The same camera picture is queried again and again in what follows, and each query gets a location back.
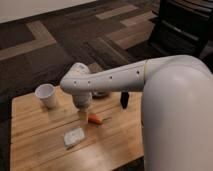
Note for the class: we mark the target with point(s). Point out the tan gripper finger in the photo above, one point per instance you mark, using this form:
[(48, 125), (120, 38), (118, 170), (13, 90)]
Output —
[(83, 116)]

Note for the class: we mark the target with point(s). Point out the white paper cup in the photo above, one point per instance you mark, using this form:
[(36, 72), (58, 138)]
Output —
[(46, 94)]

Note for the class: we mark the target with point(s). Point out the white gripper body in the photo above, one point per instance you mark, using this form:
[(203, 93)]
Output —
[(82, 101)]

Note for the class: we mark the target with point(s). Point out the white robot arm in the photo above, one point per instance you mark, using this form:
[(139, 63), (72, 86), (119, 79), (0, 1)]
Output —
[(176, 107)]

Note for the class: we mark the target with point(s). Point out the black rectangular block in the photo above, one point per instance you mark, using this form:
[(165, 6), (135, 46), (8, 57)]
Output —
[(124, 99)]

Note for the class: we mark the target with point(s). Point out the black furniture cabinet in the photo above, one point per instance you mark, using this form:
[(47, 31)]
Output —
[(182, 27)]

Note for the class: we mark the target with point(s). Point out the blue white bowl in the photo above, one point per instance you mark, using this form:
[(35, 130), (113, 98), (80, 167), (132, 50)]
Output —
[(98, 95)]

